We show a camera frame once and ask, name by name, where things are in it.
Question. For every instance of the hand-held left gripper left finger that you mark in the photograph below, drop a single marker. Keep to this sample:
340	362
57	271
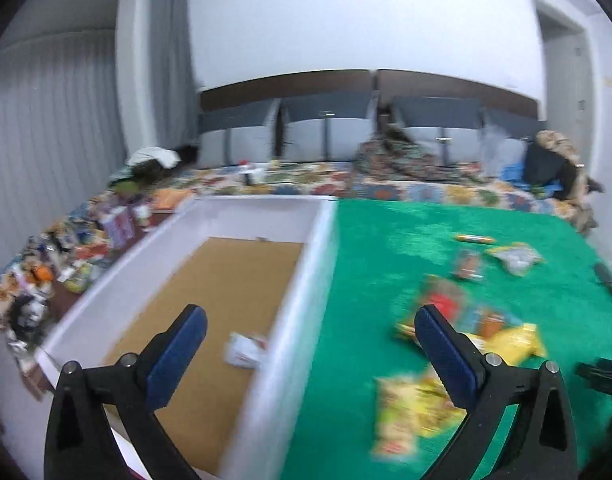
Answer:
178	355

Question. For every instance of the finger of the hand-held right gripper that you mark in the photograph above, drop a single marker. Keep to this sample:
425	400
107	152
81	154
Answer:
603	372

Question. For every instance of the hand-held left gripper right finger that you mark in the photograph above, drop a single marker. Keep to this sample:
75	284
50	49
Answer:
443	355

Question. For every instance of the yellow green snack packet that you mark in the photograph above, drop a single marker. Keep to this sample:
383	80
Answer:
411	410

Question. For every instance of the clear packet with brown meat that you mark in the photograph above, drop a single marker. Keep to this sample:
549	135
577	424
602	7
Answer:
468	265

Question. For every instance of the white box with cardboard bottom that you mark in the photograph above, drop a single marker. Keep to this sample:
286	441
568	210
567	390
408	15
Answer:
311	270

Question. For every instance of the red orange snack packet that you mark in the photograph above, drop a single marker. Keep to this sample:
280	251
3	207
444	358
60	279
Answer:
451	292

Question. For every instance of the small white packet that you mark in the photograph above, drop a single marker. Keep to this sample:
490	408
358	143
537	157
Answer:
243	352

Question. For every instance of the plain yellow snack packet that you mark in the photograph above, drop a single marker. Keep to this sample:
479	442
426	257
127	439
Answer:
521	345

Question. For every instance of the green fuzzy mat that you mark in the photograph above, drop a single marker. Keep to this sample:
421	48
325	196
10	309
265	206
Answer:
386	260

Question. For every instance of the orange sausage stick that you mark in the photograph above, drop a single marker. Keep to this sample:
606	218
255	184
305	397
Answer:
473	238

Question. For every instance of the yellow-edged silver snack packet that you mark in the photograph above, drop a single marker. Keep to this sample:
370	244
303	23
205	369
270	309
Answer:
516	257

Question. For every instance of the pile of small packets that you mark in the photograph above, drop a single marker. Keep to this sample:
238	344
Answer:
55	265

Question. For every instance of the orange book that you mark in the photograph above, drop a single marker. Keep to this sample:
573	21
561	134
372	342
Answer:
171	199

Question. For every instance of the brown patterned cloth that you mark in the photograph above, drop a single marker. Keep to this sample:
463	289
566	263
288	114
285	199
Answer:
581	195

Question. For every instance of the small white bottle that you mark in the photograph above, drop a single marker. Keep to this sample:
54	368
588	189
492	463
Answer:
251	174

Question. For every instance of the blue cloth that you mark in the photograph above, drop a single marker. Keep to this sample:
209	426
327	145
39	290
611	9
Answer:
513	172

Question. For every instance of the white cloth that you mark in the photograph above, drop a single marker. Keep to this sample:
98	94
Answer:
153	156

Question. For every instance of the dark floral cloth pile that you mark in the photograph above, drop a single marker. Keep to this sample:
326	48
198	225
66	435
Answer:
406	157

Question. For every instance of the black bag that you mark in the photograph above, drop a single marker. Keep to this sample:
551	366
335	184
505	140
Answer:
543	167

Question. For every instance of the grey headboard cushion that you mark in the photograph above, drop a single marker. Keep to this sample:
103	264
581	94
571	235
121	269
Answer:
516	127
235	135
436	125
326	130

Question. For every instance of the grey curtain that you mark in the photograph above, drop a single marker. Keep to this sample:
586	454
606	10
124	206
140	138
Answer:
50	150

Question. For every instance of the doorway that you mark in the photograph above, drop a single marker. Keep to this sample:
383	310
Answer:
563	85

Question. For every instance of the brown wooden headboard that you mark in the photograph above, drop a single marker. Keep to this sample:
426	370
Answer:
296	85

